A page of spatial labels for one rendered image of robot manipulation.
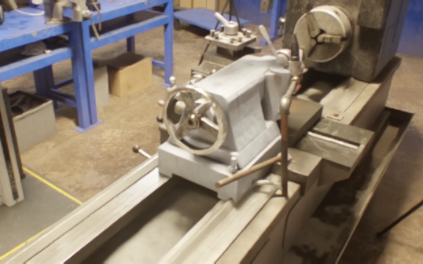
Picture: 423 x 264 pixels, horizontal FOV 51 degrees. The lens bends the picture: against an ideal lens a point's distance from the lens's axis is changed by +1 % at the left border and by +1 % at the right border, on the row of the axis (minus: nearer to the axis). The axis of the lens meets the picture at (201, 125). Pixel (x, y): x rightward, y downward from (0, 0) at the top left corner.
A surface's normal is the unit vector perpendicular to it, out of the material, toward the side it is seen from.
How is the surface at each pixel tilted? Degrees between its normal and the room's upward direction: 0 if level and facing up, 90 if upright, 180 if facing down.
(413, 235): 0
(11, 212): 0
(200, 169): 90
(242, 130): 70
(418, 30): 90
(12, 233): 0
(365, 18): 90
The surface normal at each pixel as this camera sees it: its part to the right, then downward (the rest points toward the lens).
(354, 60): -0.55, 0.39
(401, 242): 0.03, -0.88
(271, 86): 0.19, 0.29
